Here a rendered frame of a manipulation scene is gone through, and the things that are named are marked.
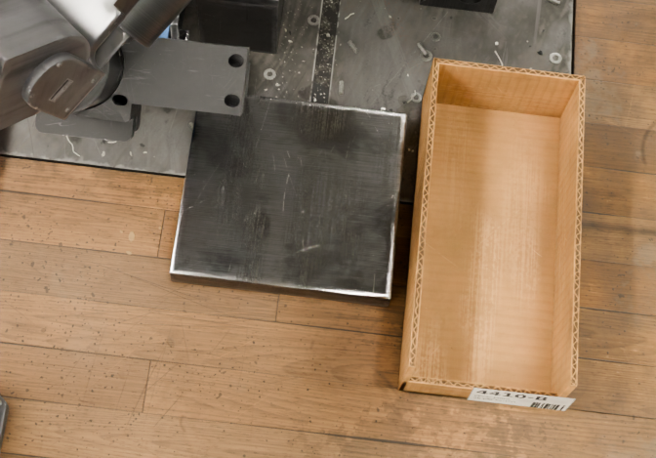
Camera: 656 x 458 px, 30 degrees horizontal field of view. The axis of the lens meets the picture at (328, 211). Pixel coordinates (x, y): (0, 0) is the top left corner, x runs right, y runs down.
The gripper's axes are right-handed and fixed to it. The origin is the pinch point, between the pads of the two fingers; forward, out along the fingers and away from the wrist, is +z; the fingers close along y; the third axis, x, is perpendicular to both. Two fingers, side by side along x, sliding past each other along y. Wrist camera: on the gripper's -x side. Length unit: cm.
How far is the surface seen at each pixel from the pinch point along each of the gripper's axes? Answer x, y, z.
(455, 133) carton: -27.3, -3.2, 8.8
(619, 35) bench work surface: -41.2, 6.3, 14.6
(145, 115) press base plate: -2.0, -4.7, 9.2
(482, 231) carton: -29.9, -10.5, 4.4
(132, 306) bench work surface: -3.2, -18.6, 0.9
